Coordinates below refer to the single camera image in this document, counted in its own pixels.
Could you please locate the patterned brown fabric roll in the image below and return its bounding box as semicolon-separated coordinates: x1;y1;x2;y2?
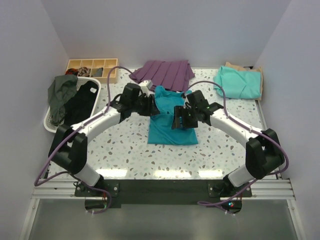
77;66;91;77

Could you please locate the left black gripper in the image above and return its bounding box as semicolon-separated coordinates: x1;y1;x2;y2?
130;94;160;117

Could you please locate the red black fabric roll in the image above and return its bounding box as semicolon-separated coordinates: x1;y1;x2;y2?
65;68;79;76

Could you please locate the black garment in basket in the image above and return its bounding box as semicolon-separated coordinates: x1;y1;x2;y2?
64;80;99;126

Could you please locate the dark grey fabric roll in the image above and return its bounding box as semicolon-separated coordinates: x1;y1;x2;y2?
90;67;103;78

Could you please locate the dark green garment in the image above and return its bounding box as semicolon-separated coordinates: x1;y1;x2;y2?
47;74;78;126

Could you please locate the teal t shirt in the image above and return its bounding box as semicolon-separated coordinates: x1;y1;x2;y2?
147;86;198;146

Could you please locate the tan folded cloth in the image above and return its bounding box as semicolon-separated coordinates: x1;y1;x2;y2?
225;61;264;101

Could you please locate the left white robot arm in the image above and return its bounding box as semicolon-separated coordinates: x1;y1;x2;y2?
48;80;160;196

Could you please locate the wooden compartment organizer box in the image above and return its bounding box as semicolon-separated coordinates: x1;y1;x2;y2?
65;58;119;84

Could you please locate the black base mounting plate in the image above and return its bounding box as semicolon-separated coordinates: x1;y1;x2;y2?
73;179;253;210

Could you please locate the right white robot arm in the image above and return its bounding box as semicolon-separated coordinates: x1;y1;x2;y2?
172;90;285;197

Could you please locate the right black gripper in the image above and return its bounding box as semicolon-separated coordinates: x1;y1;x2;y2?
171;105;199;130

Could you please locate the purple pleated skirt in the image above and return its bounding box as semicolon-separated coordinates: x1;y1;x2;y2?
129;60;195;92

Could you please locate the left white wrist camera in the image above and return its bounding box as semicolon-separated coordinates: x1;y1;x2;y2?
138;80;153;95

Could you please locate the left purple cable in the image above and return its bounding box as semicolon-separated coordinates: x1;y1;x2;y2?
33;66;145;187

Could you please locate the mint green folded shirt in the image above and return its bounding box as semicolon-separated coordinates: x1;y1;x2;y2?
213;66;261;100

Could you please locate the white laundry basket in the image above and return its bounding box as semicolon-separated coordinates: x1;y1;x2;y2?
43;76;102;133

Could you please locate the aluminium frame rail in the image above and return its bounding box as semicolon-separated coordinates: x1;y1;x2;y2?
31;178;296;200

